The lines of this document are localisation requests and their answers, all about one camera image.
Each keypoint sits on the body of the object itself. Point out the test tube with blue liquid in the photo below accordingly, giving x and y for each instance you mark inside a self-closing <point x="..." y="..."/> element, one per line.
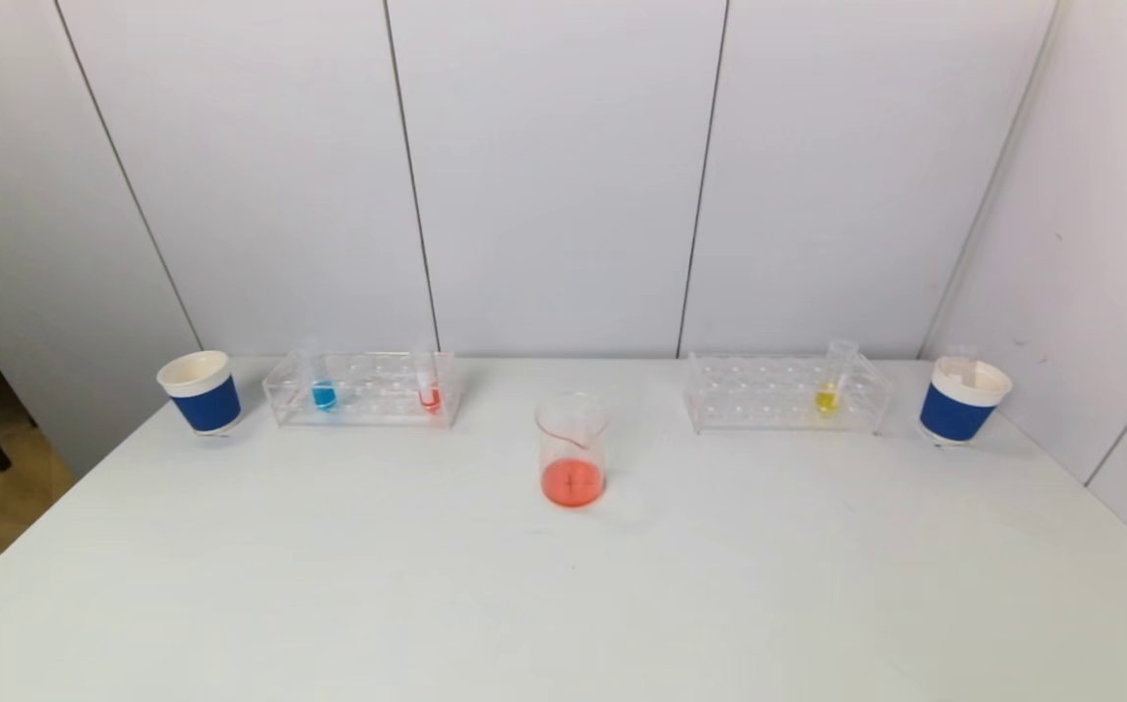
<point x="324" y="395"/>

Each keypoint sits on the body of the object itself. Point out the test tube with red liquid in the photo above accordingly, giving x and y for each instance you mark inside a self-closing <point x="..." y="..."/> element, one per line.
<point x="961" y="363"/>
<point x="430" y="398"/>

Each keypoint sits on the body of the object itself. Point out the clear glass beaker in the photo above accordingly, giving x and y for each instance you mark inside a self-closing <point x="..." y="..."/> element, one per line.
<point x="573" y="483"/>

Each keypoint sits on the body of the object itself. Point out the clear acrylic test tube rack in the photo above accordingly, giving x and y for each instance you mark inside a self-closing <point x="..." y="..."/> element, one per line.
<point x="768" y="400"/>
<point x="373" y="395"/>

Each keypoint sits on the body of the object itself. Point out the test tube with yellow liquid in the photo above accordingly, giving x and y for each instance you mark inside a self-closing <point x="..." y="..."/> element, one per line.
<point x="827" y="398"/>

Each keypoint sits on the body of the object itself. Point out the blue and white paper cup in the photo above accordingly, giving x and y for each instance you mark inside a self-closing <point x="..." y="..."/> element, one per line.
<point x="958" y="409"/>
<point x="205" y="405"/>

